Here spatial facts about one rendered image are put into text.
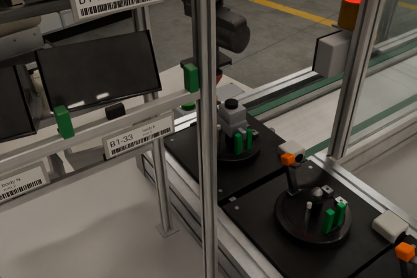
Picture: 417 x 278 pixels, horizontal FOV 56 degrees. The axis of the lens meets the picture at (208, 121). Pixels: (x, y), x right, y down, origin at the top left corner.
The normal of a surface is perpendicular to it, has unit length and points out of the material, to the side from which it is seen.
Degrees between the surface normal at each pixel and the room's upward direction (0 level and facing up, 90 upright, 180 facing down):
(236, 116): 90
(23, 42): 90
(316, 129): 0
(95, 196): 0
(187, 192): 0
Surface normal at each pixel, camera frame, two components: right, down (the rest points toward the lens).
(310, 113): -0.02, -0.80
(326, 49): -0.83, 0.34
